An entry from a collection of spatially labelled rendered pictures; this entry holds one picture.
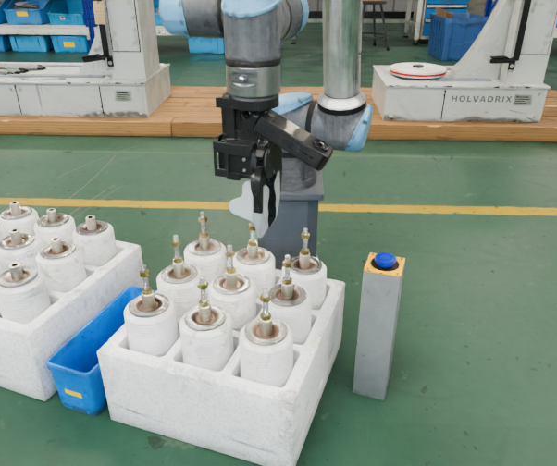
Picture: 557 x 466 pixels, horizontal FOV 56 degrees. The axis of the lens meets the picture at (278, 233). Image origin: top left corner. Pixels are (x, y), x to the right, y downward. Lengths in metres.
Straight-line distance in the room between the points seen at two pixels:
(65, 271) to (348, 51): 0.79
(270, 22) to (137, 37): 2.23
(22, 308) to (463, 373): 0.96
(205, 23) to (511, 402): 0.96
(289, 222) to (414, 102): 1.60
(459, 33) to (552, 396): 4.26
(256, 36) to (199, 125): 2.11
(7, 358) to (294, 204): 0.74
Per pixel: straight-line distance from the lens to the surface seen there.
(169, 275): 1.10
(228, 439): 1.04
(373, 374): 1.14
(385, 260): 1.00
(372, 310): 1.04
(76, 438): 1.16
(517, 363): 1.36
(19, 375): 1.25
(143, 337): 1.01
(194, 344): 0.95
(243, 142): 0.75
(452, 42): 5.24
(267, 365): 0.92
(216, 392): 0.96
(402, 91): 2.82
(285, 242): 1.40
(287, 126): 0.75
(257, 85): 0.71
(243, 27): 0.70
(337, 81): 1.23
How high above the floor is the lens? 0.83
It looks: 28 degrees down
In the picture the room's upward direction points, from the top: straight up
